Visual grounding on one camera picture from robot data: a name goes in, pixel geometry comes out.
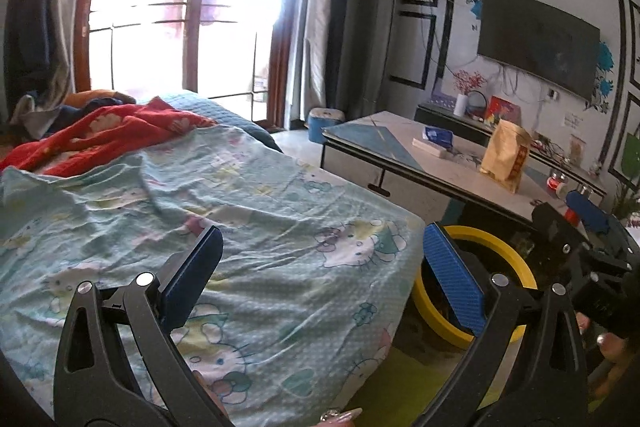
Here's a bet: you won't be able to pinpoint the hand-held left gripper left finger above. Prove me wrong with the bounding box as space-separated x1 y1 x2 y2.
52 226 236 427

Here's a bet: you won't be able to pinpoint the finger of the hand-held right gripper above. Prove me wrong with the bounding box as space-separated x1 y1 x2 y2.
565 191 640 258
531 203 592 278

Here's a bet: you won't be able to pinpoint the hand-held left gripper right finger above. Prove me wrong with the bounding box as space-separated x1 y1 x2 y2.
415 222 591 427

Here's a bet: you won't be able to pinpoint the yellow rimmed black trash bin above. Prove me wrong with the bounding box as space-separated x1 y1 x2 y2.
411 224 538 350

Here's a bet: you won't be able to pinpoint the person's right hand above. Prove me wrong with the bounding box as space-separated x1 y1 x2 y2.
575 312 633 400

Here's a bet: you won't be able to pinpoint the person's left hand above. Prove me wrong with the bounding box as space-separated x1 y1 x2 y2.
192 369 363 427

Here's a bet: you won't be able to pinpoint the red can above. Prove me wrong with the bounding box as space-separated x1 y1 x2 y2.
546 172 571 198

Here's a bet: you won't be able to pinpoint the yellow paper bag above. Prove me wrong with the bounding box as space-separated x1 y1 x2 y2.
479 119 533 194

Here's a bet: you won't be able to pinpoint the cartoon cat printed bedsheet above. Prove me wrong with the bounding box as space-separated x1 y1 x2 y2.
0 124 426 427

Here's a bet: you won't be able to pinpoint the yellow green cloth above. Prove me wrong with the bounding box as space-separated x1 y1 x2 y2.
320 347 481 427

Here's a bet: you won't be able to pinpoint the red picture card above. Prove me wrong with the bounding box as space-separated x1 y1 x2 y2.
485 96 521 128

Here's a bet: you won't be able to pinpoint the flat white box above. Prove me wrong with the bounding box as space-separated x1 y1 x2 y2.
411 138 448 158

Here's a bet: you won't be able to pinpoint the blue tissue pack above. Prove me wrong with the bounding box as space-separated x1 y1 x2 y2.
422 127 455 148

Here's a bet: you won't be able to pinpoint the white and teal coffee table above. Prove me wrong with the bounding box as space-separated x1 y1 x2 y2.
321 111 591 268

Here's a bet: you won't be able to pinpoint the black and white television cabinet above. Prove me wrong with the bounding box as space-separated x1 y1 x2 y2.
416 101 608 208

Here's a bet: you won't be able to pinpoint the red flower sprigs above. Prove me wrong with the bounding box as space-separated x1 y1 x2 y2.
447 71 487 95

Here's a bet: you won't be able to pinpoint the red flower printed blanket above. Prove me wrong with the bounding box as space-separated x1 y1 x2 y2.
0 97 218 172

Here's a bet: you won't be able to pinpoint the blue quilted cover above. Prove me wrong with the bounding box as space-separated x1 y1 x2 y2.
137 89 283 152

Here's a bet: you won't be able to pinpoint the blue bucket with white lid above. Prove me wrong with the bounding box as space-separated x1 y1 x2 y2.
307 108 346 145

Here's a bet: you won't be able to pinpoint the orange cloth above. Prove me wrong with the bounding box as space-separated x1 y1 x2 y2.
67 89 136 108

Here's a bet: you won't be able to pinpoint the grey cloth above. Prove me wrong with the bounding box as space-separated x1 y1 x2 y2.
10 94 71 140

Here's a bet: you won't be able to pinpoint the grey standing air conditioner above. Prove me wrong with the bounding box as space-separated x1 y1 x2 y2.
362 0 401 120

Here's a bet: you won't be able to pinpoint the brown framed glass door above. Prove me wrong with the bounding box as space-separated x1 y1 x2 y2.
75 0 306 128

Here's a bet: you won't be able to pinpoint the grey and blue curtain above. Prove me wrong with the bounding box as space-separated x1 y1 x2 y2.
300 0 358 120
2 0 83 112

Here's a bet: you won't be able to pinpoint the round black frame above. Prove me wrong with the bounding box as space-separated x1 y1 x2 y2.
465 89 488 120

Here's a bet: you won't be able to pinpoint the black wall television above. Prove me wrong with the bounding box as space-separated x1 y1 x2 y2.
476 0 601 100

